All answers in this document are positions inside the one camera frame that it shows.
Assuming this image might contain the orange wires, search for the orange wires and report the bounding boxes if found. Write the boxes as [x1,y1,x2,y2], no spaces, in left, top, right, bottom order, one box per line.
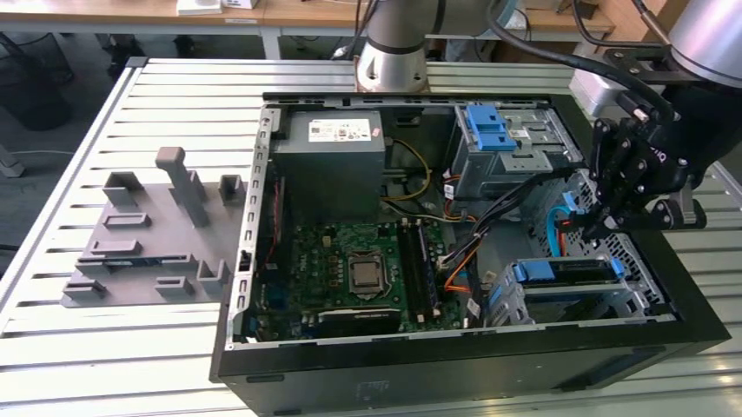
[443,255,485,299]

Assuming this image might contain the yellow wires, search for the yellow wires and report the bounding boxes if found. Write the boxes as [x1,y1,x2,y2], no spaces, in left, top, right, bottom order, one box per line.
[379,137,435,203]

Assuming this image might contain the grey white wire bundle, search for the grey white wire bundle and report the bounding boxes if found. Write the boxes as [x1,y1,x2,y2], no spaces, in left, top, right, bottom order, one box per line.
[379,197,481,223]

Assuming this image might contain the grey parts rack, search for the grey parts rack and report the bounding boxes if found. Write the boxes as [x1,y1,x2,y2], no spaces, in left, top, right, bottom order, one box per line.
[60,145,252,310]

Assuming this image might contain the RAM stick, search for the RAM stick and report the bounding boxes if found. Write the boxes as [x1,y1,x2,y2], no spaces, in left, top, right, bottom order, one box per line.
[413,219,443,316]
[101,257,168,267]

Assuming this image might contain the grey stand foot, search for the grey stand foot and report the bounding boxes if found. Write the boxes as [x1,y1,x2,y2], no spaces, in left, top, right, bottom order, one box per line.
[0,142,28,179]

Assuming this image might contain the black wire bundle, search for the black wire bundle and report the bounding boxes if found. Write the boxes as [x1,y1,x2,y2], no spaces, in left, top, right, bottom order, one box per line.
[444,170,569,271]

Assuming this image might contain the black camera bracket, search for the black camera bracket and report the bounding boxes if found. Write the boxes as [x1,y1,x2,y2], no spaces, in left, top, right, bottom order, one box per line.
[603,43,696,84]

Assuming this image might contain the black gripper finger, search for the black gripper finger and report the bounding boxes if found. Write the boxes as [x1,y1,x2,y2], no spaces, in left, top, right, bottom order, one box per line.
[580,116,660,239]
[612,197,686,232]

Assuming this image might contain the wooden cabinet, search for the wooden cabinet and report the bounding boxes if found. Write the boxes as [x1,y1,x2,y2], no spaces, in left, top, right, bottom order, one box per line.
[589,0,676,66]

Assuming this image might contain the grey power supply unit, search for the grey power supply unit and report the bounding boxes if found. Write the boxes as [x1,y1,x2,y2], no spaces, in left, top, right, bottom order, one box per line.
[269,108,388,223]

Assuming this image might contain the CPU socket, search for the CPU socket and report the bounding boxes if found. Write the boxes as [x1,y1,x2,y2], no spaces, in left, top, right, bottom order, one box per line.
[343,248,389,301]

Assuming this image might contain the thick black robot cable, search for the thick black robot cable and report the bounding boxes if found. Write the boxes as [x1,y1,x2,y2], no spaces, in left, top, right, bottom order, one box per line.
[485,0,680,123]

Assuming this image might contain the blue data wire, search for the blue data wire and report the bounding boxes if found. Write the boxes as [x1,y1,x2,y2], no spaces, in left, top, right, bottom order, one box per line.
[543,189,587,262]

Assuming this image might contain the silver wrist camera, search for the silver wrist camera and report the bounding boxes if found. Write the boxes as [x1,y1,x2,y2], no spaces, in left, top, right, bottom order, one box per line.
[569,68,631,119]

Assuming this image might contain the green motherboard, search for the green motherboard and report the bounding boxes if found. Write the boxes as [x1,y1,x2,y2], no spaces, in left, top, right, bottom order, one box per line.
[253,219,468,341]

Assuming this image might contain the hard disk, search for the hard disk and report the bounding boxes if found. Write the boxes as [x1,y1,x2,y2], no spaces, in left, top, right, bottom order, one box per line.
[512,255,625,287]

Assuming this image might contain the thin red wire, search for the thin red wire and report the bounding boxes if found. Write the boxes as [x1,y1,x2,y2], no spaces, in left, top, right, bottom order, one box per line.
[260,179,287,269]

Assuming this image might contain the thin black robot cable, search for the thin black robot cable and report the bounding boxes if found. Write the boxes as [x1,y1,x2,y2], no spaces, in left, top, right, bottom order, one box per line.
[629,0,674,49]

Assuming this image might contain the black open PC case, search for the black open PC case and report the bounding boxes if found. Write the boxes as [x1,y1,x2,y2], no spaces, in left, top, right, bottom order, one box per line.
[208,91,732,417]

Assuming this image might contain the grey disk bay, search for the grey disk bay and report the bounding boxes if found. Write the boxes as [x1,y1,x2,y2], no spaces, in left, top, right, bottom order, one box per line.
[485,255,666,328]

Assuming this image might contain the black mesh bin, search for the black mesh bin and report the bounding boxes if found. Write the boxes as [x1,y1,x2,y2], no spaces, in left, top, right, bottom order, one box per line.
[0,32,74,132]

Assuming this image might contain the wooden desk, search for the wooden desk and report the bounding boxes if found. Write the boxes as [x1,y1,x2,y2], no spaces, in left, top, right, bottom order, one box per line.
[0,0,616,62]

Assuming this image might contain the black graphics card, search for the black graphics card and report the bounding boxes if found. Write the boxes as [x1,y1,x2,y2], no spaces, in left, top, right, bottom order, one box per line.
[313,306,403,338]

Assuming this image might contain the silver CPU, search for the silver CPU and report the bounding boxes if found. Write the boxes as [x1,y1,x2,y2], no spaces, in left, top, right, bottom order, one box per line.
[348,259,383,288]

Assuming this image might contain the blue plastic drive latch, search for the blue plastic drive latch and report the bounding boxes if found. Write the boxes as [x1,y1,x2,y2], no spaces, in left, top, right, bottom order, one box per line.
[464,105,517,153]

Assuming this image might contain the large white box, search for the large white box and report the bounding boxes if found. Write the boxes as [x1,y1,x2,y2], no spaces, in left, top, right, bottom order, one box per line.
[174,0,225,17]

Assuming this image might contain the grey metal drive cage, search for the grey metal drive cage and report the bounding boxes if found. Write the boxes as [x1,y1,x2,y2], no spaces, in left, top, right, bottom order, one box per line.
[449,105,587,202]

